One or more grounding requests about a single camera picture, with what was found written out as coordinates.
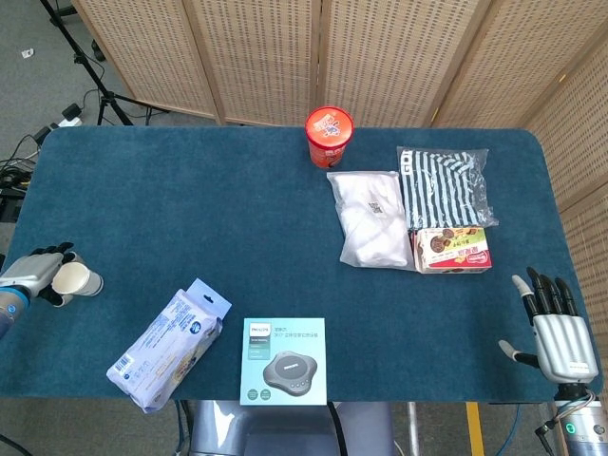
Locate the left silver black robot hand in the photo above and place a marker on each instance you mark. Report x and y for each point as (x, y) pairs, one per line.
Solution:
(33, 271)

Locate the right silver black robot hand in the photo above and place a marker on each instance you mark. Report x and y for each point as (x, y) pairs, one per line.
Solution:
(565, 342)

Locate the small white paper cup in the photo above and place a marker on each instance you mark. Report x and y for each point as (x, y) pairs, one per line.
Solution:
(78, 280)

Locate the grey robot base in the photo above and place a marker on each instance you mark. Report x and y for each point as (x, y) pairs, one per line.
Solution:
(285, 432)

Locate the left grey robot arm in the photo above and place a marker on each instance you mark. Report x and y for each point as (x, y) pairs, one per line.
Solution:
(9, 304)

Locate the striped garment in plastic bag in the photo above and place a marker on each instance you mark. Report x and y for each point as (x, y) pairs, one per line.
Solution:
(442, 190)

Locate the white cloth package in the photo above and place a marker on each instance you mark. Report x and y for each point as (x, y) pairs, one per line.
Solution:
(370, 223)

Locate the yellow strip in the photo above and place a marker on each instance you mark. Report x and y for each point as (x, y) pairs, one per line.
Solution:
(475, 427)

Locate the red cookie box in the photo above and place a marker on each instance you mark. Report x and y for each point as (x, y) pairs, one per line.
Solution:
(451, 252)

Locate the lavender wet wipes pack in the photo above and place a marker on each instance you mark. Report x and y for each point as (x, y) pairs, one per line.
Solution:
(166, 342)

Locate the white power strip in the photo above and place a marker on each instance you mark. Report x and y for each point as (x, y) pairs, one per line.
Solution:
(66, 121)

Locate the blue table mat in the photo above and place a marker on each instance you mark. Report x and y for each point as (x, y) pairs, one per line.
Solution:
(190, 214)

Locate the metal table leg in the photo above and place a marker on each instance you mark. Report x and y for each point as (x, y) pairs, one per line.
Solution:
(413, 427)

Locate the black tripod stand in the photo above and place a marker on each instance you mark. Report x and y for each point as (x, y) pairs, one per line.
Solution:
(88, 66)

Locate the small white floor scrap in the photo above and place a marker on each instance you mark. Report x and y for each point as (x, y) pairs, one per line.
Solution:
(27, 53)

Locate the teal speaker product box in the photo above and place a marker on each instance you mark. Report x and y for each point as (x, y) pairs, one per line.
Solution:
(283, 361)

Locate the red round snack tub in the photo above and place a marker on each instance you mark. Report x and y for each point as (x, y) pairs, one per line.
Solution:
(329, 130)

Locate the wooden woven folding screen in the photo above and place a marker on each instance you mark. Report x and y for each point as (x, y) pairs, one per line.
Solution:
(389, 57)

